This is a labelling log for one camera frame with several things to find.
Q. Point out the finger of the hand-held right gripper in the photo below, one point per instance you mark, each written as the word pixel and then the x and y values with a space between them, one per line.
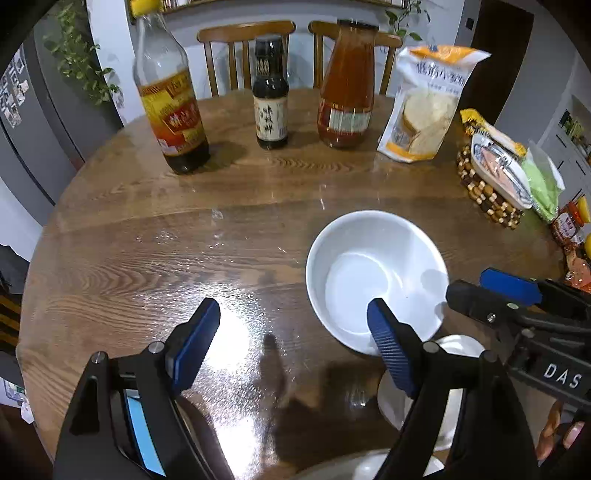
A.
pixel 480 300
pixel 508 281

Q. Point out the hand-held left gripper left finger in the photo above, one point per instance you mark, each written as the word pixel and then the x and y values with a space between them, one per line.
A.
pixel 198 341

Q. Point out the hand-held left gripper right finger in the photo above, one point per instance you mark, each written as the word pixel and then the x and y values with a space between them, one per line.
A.
pixel 392 350

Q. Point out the white straight-sided cup bowl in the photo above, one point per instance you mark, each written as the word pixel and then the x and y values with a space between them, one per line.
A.
pixel 392 406

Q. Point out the medium white bowl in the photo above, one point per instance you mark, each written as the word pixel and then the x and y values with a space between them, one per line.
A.
pixel 369 258

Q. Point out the large pale bowl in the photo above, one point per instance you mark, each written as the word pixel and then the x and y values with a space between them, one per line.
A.
pixel 369 468

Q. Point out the person's right hand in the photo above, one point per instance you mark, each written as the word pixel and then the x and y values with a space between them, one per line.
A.
pixel 551 429

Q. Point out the orange plastic bag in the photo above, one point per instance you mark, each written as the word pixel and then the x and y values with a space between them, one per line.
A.
pixel 579 272

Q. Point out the yellow object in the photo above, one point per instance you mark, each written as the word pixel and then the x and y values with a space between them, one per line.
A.
pixel 588 247

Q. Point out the wooden bead trivet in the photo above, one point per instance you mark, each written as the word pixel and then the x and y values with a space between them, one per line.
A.
pixel 480 194

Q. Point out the white oblong tray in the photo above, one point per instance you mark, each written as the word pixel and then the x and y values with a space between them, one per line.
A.
pixel 512 187

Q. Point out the green plastic bag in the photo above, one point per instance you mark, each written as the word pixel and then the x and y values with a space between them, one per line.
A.
pixel 545 189

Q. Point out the metal utensil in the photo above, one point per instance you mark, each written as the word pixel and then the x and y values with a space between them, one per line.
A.
pixel 512 159

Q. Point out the yellow snack packet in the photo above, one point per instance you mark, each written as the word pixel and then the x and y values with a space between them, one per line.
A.
pixel 475 120

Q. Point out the flour bag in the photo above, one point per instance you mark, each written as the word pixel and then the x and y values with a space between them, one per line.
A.
pixel 425 120

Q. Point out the white plastic bag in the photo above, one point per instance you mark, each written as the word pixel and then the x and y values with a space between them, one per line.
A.
pixel 18 399

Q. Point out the slatted wooden chair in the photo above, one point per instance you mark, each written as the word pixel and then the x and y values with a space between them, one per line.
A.
pixel 9 318

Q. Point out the dark jacket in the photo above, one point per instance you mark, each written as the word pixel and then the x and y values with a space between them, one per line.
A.
pixel 11 272

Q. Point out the vinegar bottle with yellow cap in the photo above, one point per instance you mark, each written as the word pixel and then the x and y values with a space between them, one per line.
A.
pixel 171 115

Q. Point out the dark wooden door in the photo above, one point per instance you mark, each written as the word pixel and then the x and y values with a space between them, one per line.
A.
pixel 498 46

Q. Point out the small dark sauce bottle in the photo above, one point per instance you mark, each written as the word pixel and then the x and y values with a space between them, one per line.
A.
pixel 270 115

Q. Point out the red sauce bottle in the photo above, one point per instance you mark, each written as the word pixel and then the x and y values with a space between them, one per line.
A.
pixel 346 92

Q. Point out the grey refrigerator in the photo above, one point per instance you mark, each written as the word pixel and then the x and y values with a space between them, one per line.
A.
pixel 46 138

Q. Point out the trailing green plant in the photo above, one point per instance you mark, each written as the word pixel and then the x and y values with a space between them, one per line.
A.
pixel 406 18

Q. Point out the group of fridge photo magnets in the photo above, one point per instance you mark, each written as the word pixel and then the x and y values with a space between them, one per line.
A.
pixel 14 92

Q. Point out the hanging ivy plant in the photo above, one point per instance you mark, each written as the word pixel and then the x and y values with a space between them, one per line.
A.
pixel 78 55

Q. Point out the wooden dining chair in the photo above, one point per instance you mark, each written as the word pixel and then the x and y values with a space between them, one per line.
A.
pixel 244 32
pixel 323 28

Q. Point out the wall niche with items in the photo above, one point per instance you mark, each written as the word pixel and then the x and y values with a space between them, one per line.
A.
pixel 572 124

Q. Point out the wooden wall shelf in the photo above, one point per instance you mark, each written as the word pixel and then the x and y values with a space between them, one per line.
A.
pixel 184 3

